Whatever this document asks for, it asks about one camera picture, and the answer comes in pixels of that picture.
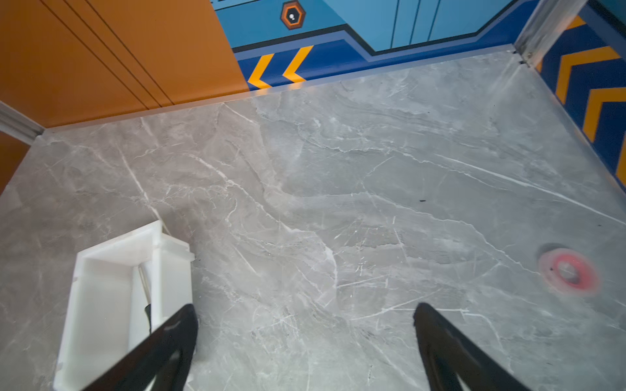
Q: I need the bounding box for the aluminium corner post right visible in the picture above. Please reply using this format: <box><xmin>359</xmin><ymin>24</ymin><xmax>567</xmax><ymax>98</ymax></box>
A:
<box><xmin>514</xmin><ymin>0</ymin><xmax>588</xmax><ymax>68</ymax></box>

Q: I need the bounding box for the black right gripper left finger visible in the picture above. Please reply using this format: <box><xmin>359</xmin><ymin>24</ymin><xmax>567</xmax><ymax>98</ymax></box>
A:
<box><xmin>86</xmin><ymin>304</ymin><xmax>199</xmax><ymax>390</ymax></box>

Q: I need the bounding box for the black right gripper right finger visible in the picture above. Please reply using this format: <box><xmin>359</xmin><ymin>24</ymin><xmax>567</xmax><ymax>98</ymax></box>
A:
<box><xmin>413</xmin><ymin>302</ymin><xmax>527</xmax><ymax>390</ymax></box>

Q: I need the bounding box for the white plastic bin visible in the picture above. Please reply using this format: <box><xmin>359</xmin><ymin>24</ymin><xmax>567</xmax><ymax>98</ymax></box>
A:
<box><xmin>53</xmin><ymin>221</ymin><xmax>195</xmax><ymax>390</ymax></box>

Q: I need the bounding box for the aluminium corner post left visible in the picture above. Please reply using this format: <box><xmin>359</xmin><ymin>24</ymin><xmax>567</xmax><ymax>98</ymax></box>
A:
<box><xmin>0</xmin><ymin>102</ymin><xmax>45</xmax><ymax>146</ymax></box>

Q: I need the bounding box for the aluminium corner post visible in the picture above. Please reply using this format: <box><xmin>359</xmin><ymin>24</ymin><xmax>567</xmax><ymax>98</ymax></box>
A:
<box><xmin>514</xmin><ymin>0</ymin><xmax>588</xmax><ymax>68</ymax></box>
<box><xmin>0</xmin><ymin>102</ymin><xmax>45</xmax><ymax>146</ymax></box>

